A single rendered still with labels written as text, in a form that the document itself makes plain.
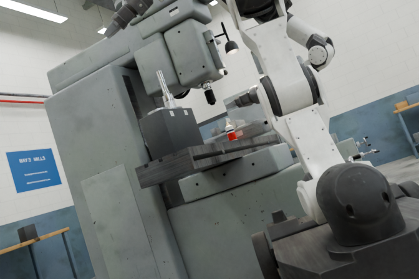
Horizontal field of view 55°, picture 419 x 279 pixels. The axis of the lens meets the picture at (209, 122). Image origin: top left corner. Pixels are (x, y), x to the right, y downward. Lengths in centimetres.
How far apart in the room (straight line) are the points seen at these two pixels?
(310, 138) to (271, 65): 26
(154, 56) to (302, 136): 108
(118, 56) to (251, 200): 104
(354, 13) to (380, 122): 222
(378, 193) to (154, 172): 80
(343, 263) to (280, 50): 69
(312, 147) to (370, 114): 718
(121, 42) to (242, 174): 97
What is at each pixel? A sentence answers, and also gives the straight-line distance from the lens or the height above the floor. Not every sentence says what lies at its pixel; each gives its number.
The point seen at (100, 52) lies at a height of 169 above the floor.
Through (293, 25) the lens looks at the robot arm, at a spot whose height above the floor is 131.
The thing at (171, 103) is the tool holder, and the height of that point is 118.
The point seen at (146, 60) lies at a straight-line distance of 213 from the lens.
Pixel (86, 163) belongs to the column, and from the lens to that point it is 221.
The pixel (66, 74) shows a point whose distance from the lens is 247.
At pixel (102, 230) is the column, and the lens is 221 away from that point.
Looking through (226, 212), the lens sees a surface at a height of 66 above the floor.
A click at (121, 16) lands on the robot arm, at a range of 149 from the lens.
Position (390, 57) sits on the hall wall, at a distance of 847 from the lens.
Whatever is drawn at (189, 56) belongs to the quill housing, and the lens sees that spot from 203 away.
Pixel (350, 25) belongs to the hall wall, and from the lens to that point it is 861.
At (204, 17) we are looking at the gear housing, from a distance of 216.
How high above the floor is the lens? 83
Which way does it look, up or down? 8 degrees up
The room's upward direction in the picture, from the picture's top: 20 degrees counter-clockwise
